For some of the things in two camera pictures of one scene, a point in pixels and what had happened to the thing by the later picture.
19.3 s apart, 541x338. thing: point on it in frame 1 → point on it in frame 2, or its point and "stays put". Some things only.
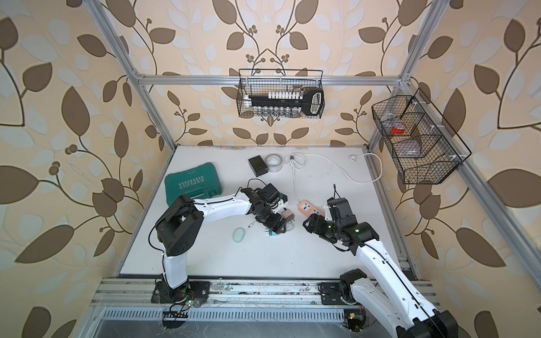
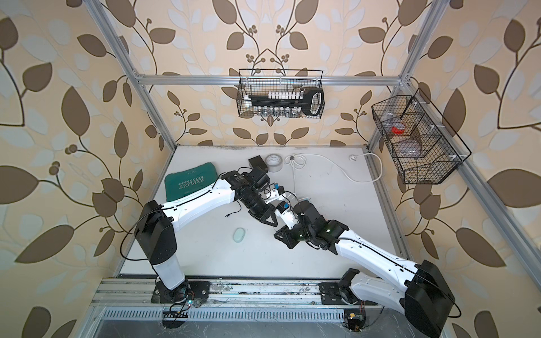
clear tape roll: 274,163 stays put
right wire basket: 421,143 stays put
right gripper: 315,225 → 287,239
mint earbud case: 239,234 stays put
